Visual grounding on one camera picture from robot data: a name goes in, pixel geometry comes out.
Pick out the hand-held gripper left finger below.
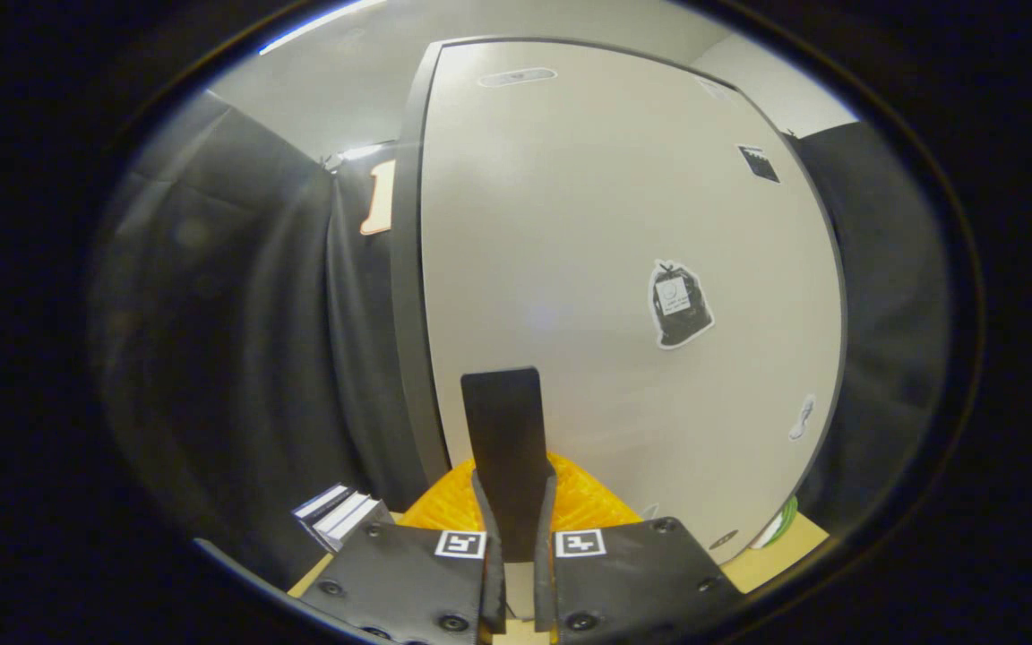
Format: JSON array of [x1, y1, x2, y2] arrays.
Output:
[[299, 367, 508, 645]]

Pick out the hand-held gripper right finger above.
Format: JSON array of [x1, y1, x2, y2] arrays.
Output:
[[505, 365, 745, 645]]

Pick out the dark grey shoe cabinet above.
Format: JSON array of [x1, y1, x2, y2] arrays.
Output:
[[389, 36, 848, 567]]

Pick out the green white object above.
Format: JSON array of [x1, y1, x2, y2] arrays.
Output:
[[749, 497, 800, 550]]

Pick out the black backdrop cloth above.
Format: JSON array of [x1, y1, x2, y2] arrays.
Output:
[[90, 90, 447, 592], [785, 121, 958, 538]]

